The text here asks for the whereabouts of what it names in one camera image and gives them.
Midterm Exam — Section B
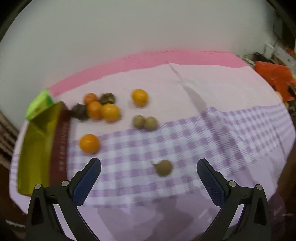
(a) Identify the yellow orange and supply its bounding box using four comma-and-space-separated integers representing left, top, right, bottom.
131, 89, 149, 107
79, 134, 100, 154
102, 103, 120, 122

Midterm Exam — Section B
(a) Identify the brown longan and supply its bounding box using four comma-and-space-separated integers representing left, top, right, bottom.
132, 115, 146, 129
153, 160, 173, 177
144, 116, 158, 132

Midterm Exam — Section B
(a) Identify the orange tangerine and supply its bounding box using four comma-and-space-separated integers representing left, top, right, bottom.
83, 93, 97, 105
87, 101, 102, 121

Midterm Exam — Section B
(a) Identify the gold red toffee tin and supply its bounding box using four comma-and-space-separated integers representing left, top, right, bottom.
17, 101, 71, 196

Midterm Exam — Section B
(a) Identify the green tissue pack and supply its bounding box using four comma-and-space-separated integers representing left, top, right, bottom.
25, 88, 54, 121

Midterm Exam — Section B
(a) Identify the pink purple checkered tablecloth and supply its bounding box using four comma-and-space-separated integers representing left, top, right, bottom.
9, 50, 296, 241

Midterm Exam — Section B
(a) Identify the red orange plastic bag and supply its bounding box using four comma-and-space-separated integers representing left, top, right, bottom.
254, 61, 295, 102

